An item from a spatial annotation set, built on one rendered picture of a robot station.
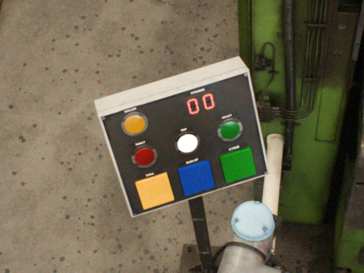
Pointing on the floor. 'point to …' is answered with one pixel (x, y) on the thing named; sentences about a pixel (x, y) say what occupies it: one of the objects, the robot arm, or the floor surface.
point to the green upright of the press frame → (327, 70)
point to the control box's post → (201, 233)
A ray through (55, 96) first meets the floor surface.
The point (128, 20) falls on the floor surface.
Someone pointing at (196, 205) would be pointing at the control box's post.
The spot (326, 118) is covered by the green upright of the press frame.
